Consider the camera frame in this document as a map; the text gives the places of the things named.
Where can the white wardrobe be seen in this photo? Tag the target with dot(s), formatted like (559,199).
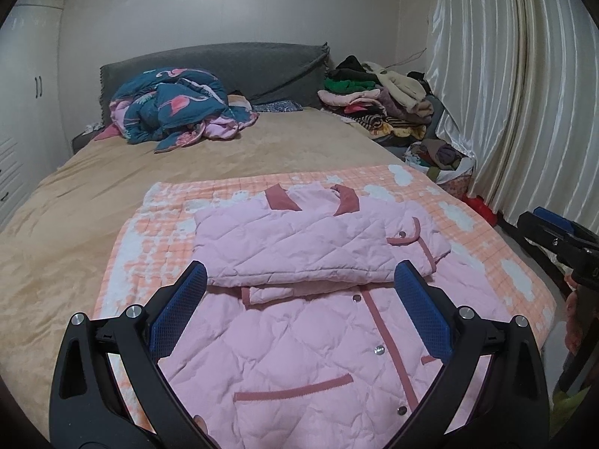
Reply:
(28,79)

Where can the person's right hand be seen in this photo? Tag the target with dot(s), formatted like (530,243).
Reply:
(572,325)

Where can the dark patterned pillow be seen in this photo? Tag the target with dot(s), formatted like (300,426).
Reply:
(276,106)

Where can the yellow-green cloth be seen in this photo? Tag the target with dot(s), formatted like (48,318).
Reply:
(564,407)

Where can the pile of folded clothes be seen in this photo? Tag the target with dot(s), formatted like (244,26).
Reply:
(374,98)

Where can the white satin curtain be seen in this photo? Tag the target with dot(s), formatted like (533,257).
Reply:
(514,79)

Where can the blue flamingo print quilt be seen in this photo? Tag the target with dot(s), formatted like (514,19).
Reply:
(173,103)

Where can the beige pillow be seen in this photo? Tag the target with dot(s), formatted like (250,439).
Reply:
(238,101)

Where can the grey padded headboard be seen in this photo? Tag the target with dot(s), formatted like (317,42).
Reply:
(262,68)

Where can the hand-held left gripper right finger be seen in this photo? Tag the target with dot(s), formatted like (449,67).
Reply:
(472,374)

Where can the basket of clothes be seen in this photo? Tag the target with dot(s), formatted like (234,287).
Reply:
(440,161)

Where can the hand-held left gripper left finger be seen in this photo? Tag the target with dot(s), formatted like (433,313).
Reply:
(140,374)

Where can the red cloth item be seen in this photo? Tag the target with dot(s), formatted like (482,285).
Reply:
(482,210)

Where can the orange plaid blanket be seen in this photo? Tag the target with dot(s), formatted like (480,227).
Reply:
(477,243)

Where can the pink quilted jacket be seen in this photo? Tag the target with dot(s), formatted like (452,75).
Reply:
(304,336)

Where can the bed with beige sheet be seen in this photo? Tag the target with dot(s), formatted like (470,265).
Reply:
(93,196)

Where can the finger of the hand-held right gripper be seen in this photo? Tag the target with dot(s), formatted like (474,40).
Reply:
(552,241)
(561,220)

